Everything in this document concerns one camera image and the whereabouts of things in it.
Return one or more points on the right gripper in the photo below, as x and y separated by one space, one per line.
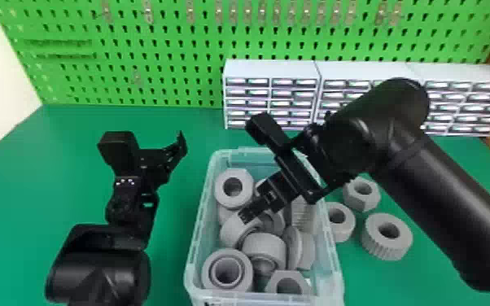
298 177

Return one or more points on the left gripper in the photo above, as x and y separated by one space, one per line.
155 164

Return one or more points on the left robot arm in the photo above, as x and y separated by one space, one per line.
99 265

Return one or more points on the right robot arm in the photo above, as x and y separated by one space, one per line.
441 192

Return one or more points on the clear bin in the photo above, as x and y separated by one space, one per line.
200 256

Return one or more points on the white drawer cabinet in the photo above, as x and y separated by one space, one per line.
270 98
471 107
343 89

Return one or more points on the white panel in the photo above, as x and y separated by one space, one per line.
1 77

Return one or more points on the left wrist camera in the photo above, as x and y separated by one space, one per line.
119 149

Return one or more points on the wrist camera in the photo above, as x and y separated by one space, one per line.
119 149
268 132

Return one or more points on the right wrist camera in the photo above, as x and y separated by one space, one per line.
268 132

